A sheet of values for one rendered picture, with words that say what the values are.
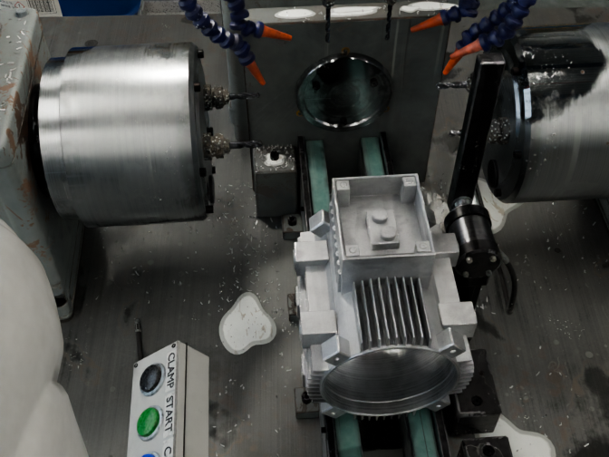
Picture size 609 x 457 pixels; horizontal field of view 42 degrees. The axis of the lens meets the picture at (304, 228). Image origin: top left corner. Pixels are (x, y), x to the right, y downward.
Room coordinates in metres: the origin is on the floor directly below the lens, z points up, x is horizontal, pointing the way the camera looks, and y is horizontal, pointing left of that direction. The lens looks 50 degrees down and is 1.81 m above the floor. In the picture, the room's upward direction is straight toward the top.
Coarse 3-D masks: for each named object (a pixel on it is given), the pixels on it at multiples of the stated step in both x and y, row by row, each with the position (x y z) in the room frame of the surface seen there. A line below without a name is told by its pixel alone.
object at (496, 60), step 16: (480, 64) 0.71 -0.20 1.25; (496, 64) 0.71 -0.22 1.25; (480, 80) 0.70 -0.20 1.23; (496, 80) 0.71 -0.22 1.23; (480, 96) 0.70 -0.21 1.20; (496, 96) 0.71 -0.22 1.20; (480, 112) 0.70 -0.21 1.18; (464, 128) 0.71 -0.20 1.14; (480, 128) 0.71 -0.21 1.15; (464, 144) 0.70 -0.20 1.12; (480, 144) 0.71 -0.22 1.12; (464, 160) 0.70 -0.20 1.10; (480, 160) 0.71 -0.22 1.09; (464, 176) 0.70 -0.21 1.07; (464, 192) 0.71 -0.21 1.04
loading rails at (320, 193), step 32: (320, 160) 0.88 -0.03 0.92; (384, 160) 0.88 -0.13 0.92; (320, 192) 0.81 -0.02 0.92; (288, 224) 0.83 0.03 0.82; (320, 416) 0.49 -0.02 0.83; (352, 416) 0.44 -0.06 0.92; (416, 416) 0.44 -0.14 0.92; (352, 448) 0.40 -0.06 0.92; (416, 448) 0.40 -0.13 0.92; (448, 448) 0.40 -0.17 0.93
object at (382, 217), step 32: (352, 192) 0.63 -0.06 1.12; (384, 192) 0.63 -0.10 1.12; (416, 192) 0.62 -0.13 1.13; (352, 224) 0.58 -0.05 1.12; (384, 224) 0.57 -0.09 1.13; (416, 224) 0.58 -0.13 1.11; (352, 256) 0.52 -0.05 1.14; (384, 256) 0.52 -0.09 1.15; (416, 256) 0.52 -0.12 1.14; (352, 288) 0.51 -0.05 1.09
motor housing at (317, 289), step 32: (320, 288) 0.53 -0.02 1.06; (384, 288) 0.51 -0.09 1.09; (416, 288) 0.51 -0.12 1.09; (448, 288) 0.53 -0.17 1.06; (352, 320) 0.47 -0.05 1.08; (384, 320) 0.46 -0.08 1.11; (416, 320) 0.47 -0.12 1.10; (320, 352) 0.45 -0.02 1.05; (352, 352) 0.44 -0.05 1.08; (384, 352) 0.52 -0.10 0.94; (416, 352) 0.51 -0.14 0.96; (320, 384) 0.43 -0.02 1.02; (352, 384) 0.47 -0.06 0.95; (384, 384) 0.47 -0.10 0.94; (416, 384) 0.47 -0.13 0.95; (448, 384) 0.45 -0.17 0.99; (384, 416) 0.44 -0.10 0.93
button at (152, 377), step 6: (150, 366) 0.43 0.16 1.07; (156, 366) 0.42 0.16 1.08; (144, 372) 0.42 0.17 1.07; (150, 372) 0.42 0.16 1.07; (156, 372) 0.42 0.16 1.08; (144, 378) 0.41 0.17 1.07; (150, 378) 0.41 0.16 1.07; (156, 378) 0.41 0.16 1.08; (144, 384) 0.41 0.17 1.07; (150, 384) 0.40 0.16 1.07; (156, 384) 0.40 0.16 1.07; (144, 390) 0.40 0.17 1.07; (150, 390) 0.40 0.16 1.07
